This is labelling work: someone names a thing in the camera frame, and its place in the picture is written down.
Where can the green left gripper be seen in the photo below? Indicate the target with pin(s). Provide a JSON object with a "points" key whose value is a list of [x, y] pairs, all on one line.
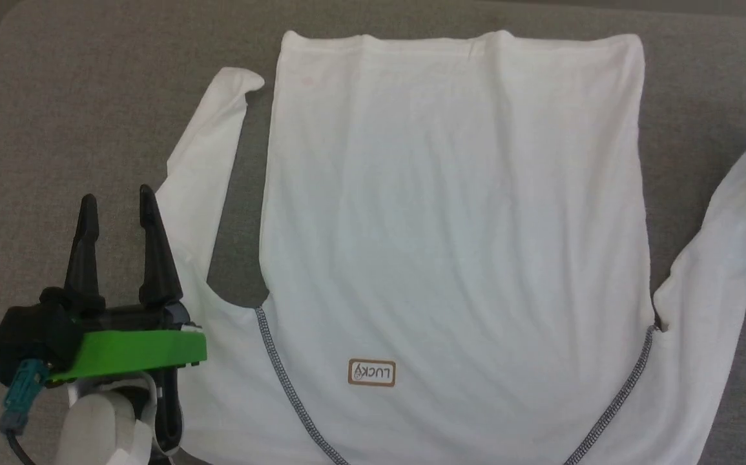
{"points": [[134, 352]]}

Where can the white long-sleeve shirt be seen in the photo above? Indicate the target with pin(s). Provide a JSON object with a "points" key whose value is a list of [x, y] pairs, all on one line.
{"points": [[456, 226]]}

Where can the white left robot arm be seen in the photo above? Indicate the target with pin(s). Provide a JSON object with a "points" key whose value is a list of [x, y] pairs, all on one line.
{"points": [[101, 426]]}

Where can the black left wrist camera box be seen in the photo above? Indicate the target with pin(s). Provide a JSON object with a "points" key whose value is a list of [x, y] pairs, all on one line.
{"points": [[30, 336]]}

